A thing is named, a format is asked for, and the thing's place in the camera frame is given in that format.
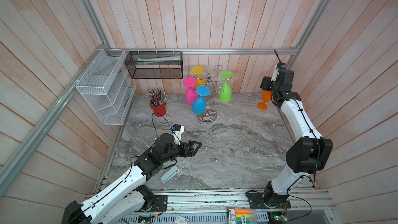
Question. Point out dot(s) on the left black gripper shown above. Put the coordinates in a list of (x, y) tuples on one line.
[(191, 152)]

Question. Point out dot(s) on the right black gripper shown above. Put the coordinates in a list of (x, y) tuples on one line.
[(265, 82)]

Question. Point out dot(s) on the orange wine glass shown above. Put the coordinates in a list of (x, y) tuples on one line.
[(266, 97)]

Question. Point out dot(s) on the blue wine glass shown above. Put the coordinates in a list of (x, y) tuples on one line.
[(199, 105)]

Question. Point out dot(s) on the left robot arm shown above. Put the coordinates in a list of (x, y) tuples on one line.
[(129, 193)]

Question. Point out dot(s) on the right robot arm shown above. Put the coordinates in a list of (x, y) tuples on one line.
[(307, 156)]

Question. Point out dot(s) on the chrome wine glass rack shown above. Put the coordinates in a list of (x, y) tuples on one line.
[(210, 114)]

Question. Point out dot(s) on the pink wine glass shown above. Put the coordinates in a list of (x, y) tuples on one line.
[(190, 94)]

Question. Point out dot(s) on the green wine glass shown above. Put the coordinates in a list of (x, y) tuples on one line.
[(225, 93)]

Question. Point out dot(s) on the yellow wine glass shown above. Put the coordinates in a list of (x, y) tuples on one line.
[(197, 71)]

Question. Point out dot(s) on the light blue case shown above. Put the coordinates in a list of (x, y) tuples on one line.
[(169, 174)]

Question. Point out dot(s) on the red pencil cup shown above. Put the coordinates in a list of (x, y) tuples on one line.
[(159, 110)]

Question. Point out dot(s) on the bundle of pencils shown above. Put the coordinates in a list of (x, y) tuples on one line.
[(157, 97)]

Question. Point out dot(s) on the highlighter marker box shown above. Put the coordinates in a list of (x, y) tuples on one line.
[(241, 216)]

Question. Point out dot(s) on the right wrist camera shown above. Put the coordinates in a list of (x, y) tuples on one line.
[(279, 66)]

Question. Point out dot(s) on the black mesh wall basket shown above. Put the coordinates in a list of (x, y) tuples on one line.
[(154, 64)]

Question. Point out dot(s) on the white mesh wall shelf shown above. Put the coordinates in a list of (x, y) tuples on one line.
[(107, 87)]

